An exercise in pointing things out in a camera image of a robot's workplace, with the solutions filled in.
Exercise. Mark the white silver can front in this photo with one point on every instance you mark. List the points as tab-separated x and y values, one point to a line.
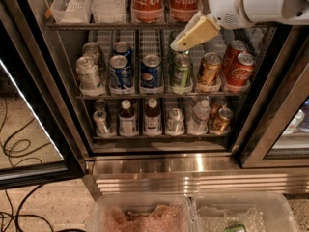
88	73

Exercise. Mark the gold can bottom front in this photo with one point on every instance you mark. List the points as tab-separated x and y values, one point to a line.
222	119

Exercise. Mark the blue pepsi can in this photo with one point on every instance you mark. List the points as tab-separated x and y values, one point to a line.
120	72
151	71
122	48

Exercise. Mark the gold can middle shelf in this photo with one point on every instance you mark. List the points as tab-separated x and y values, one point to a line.
209	67

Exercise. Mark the clear bin with pink wrap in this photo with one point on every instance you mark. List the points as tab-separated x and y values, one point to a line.
143	212

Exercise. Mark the white silver can rear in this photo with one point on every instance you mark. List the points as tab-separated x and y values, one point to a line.
93	49

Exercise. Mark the right glass fridge door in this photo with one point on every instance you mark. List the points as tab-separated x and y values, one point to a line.
281	136

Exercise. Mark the open glass fridge door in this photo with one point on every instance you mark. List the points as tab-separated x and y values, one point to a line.
36	146

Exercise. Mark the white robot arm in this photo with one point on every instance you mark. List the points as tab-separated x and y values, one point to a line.
290	12

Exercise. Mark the green can middle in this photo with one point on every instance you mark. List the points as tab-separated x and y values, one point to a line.
172	53

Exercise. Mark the gold can bottom rear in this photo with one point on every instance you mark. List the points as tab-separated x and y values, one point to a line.
216	104

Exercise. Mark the clear bin with bubble wrap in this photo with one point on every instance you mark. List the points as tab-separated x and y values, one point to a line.
257	211

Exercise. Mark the white silver can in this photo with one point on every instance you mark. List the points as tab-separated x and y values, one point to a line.
88	73
93	49

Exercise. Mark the blue pepsi can middle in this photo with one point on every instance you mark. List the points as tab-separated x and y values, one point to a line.
151	71

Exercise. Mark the green can front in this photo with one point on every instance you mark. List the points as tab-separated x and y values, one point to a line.
181	70

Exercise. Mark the gold can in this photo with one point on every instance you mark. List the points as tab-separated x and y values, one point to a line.
222	119
216	104

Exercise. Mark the brown juice bottle left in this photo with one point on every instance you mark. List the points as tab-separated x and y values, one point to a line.
127	119

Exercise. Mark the blue pepsi can left rear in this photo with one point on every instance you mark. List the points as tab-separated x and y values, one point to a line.
122	48

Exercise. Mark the empty clear tray top shelf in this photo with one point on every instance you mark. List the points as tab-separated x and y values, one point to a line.
71	11

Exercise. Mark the red coke can front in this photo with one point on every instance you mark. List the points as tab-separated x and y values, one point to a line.
241	69

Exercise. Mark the blue pepsi can left front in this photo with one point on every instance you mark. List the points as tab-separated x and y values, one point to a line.
120	72

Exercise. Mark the brown juice bottle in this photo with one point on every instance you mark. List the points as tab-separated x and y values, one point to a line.
127	119
152	118

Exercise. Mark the red coke can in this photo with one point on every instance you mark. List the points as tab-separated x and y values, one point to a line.
183	10
147	10
241	69
233	49

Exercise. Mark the brown juice bottle right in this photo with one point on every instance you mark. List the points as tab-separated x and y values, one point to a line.
152	118

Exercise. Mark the silver can bottom middle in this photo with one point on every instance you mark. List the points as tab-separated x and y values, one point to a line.
175	121

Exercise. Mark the clear water bottle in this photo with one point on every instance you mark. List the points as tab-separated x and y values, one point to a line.
199	118

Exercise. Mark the silver can bottom left rear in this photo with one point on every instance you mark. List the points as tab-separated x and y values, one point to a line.
100	104

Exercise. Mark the silver can bottom left front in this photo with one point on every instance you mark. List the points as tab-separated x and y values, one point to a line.
103	124

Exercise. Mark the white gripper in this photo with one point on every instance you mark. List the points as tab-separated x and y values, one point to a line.
226	4

